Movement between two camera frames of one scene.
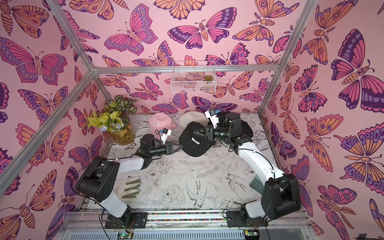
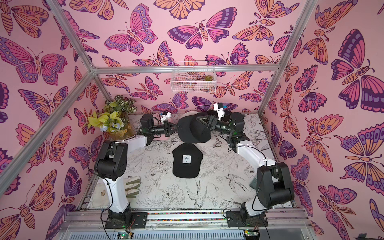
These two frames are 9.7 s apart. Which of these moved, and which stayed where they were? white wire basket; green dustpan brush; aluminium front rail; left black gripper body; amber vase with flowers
Moved: left black gripper body
Stayed: white wire basket; aluminium front rail; green dustpan brush; amber vase with flowers
